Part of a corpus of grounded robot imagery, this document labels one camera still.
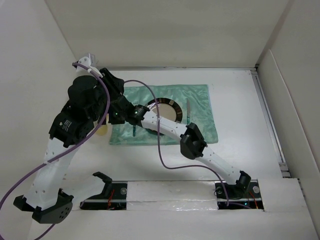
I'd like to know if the fork with green handle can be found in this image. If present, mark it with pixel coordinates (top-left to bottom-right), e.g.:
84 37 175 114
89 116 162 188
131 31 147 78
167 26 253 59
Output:
132 100 138 137

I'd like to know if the dark rimmed dinner plate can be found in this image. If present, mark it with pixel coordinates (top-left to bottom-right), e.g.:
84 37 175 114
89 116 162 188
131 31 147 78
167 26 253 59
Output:
145 97 183 135

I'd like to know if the knife with green handle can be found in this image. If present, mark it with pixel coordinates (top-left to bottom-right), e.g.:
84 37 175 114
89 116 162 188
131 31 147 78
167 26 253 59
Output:
186 98 191 125

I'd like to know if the green patterned cloth placemat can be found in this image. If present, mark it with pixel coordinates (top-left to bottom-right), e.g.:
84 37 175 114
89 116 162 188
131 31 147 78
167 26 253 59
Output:
109 84 219 146

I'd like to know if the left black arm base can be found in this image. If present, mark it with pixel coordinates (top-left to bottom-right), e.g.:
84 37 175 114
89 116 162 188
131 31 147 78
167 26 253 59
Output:
79 171 128 211

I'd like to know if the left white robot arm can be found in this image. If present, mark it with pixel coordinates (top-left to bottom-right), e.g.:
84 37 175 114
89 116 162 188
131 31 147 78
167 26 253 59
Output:
13 68 124 224

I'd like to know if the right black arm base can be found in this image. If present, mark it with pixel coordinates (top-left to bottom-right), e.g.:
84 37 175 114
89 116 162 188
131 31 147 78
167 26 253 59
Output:
213 180 264 210

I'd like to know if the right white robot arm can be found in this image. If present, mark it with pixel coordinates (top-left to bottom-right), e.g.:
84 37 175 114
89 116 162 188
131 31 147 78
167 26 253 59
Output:
109 95 251 197

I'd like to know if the yellow mug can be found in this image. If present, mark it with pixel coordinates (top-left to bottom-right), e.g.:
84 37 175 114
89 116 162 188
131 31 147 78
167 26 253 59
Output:
95 114 109 136

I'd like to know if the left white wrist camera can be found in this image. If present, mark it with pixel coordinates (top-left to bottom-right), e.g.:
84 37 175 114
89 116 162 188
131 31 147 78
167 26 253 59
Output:
76 53 97 68

